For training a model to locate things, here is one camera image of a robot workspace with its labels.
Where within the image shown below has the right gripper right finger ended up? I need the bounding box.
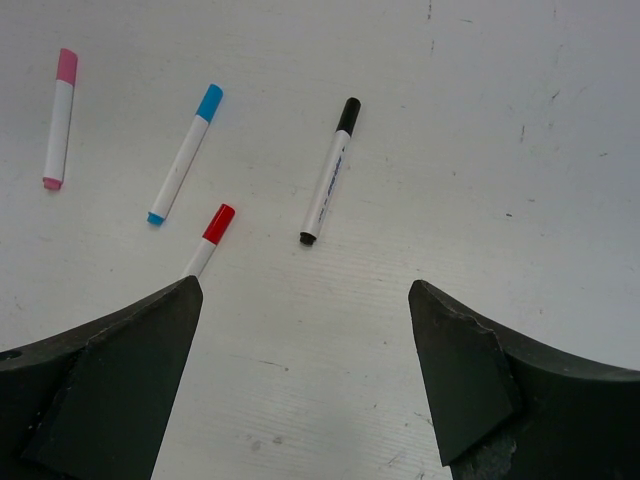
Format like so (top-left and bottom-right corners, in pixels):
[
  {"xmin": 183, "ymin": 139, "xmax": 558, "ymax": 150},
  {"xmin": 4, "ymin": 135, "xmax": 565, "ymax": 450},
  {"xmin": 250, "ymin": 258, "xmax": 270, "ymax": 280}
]
[{"xmin": 408, "ymin": 280, "xmax": 639, "ymax": 479}]

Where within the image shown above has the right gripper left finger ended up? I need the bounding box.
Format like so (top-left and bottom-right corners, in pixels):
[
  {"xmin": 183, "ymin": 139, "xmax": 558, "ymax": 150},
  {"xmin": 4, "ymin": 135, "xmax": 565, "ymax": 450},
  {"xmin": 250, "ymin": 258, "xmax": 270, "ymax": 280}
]
[{"xmin": 1, "ymin": 276, "xmax": 203, "ymax": 479}]

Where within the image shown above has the pink marker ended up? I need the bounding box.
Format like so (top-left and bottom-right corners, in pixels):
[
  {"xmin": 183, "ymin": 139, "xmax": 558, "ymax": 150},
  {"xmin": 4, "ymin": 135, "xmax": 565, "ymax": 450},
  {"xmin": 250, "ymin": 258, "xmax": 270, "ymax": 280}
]
[{"xmin": 42, "ymin": 48, "xmax": 78, "ymax": 191}]

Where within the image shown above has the black marker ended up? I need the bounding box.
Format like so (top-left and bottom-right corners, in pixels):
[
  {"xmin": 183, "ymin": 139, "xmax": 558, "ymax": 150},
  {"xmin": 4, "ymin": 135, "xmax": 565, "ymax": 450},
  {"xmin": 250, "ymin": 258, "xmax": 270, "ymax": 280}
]
[{"xmin": 299, "ymin": 97, "xmax": 361, "ymax": 246}]

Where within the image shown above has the red marker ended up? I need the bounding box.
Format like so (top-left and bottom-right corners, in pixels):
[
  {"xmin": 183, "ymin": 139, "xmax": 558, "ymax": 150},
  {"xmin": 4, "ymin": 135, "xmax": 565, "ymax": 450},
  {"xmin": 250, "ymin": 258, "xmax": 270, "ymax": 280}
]
[{"xmin": 182, "ymin": 204, "xmax": 235, "ymax": 277}]

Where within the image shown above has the blue marker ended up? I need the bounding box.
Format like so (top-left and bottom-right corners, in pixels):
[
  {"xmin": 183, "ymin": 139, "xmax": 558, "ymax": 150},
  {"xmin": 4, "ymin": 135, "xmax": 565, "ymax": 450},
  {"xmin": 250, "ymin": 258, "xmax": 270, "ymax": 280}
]
[{"xmin": 147, "ymin": 84, "xmax": 223, "ymax": 226}]

